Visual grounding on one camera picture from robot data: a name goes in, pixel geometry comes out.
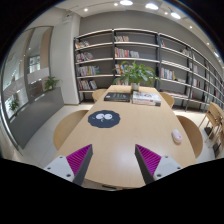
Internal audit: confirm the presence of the small plant far left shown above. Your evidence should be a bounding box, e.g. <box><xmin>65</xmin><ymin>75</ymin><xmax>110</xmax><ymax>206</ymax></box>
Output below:
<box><xmin>9</xmin><ymin>100</ymin><xmax>19</xmax><ymax>115</ymax></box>

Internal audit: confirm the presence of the wooden chair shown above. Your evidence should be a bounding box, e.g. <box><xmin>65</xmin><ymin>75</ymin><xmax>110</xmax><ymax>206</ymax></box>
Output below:
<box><xmin>177</xmin><ymin>115</ymin><xmax>203</xmax><ymax>158</ymax></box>
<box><xmin>92</xmin><ymin>89</ymin><xmax>106</xmax><ymax>101</ymax></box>
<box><xmin>160</xmin><ymin>92</ymin><xmax>175</xmax><ymax>108</ymax></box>
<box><xmin>204</xmin><ymin>102</ymin><xmax>224</xmax><ymax>143</ymax></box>
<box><xmin>53</xmin><ymin>110</ymin><xmax>87</xmax><ymax>150</ymax></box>

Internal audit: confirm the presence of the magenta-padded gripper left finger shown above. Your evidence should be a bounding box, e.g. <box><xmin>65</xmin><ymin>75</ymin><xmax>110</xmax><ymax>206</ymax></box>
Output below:
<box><xmin>44</xmin><ymin>145</ymin><xmax>93</xmax><ymax>186</ymax></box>

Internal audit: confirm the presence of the dark metal bookshelf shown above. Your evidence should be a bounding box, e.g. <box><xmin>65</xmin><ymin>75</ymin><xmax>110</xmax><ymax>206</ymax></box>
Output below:
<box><xmin>74</xmin><ymin>28</ymin><xmax>224</xmax><ymax>111</ymax></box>

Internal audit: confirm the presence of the white computer mouse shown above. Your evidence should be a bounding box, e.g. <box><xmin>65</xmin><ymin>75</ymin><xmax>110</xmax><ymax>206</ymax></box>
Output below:
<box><xmin>172</xmin><ymin>129</ymin><xmax>183</xmax><ymax>144</ymax></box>

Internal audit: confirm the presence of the wooden chair front right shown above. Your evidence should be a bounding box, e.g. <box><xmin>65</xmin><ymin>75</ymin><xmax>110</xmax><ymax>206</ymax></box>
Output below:
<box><xmin>177</xmin><ymin>115</ymin><xmax>203</xmax><ymax>158</ymax></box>

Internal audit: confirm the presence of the wooden chair back left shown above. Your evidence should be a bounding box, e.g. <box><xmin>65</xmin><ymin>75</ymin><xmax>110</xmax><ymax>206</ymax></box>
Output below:
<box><xmin>92</xmin><ymin>89</ymin><xmax>106</xmax><ymax>101</ymax></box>

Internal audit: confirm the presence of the dark round cartoon mouse pad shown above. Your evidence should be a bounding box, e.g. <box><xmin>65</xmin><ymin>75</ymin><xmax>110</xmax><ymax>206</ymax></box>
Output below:
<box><xmin>88</xmin><ymin>110</ymin><xmax>120</xmax><ymax>128</ymax></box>

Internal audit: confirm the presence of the wooden chair back right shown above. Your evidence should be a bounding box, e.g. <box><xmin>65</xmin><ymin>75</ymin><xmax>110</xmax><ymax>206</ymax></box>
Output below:
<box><xmin>160</xmin><ymin>92</ymin><xmax>175</xmax><ymax>108</ymax></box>

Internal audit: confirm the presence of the black book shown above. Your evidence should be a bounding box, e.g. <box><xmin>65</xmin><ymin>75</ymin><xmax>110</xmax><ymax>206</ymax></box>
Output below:
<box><xmin>104</xmin><ymin>92</ymin><xmax>131</xmax><ymax>102</ymax></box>

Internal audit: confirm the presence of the potted plant by window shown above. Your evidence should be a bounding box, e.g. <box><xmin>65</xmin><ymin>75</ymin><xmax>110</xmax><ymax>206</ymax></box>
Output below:
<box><xmin>44</xmin><ymin>76</ymin><xmax>60</xmax><ymax>91</ymax></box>

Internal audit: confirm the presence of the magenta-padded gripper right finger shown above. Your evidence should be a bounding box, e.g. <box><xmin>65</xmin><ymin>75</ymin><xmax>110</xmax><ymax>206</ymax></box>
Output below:
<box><xmin>135</xmin><ymin>144</ymin><xmax>182</xmax><ymax>184</ymax></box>

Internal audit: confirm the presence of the wooden chair front left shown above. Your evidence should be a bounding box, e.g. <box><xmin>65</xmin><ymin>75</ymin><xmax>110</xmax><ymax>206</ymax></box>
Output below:
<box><xmin>53</xmin><ymin>110</ymin><xmax>87</xmax><ymax>150</ymax></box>

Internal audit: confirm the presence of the white and red book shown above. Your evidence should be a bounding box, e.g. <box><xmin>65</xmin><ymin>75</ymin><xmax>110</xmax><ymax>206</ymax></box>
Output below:
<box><xmin>132</xmin><ymin>91</ymin><xmax>161</xmax><ymax>106</ymax></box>

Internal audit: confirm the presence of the grey low partition counter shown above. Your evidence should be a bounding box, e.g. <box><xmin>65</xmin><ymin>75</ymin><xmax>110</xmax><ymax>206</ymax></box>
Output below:
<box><xmin>9</xmin><ymin>87</ymin><xmax>64</xmax><ymax>148</ymax></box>

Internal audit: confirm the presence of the potted green plant on table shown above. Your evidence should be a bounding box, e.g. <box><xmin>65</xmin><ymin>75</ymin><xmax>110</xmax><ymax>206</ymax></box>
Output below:
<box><xmin>113</xmin><ymin>61</ymin><xmax>161</xmax><ymax>91</ymax></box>

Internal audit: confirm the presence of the wooden chair far right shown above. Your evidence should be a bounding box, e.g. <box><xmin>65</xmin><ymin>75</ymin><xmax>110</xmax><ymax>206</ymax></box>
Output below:
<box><xmin>204</xmin><ymin>102</ymin><xmax>224</xmax><ymax>143</ymax></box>

